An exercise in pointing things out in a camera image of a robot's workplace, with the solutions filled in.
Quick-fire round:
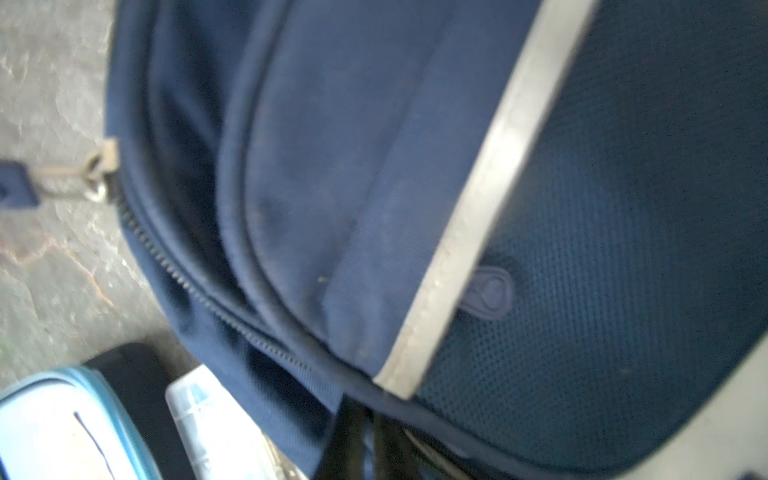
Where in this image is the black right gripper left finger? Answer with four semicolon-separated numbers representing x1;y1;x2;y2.
313;397;368;480

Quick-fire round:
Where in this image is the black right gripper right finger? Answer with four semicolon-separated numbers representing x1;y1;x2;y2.
373;414;423;480

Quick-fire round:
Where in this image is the navy blue student backpack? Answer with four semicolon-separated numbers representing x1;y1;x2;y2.
1;1;767;479

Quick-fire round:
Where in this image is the light blue pencil case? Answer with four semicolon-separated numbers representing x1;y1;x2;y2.
1;343;195;479

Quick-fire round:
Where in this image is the clear plastic eraser box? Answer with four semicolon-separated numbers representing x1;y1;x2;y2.
165;366;286;480

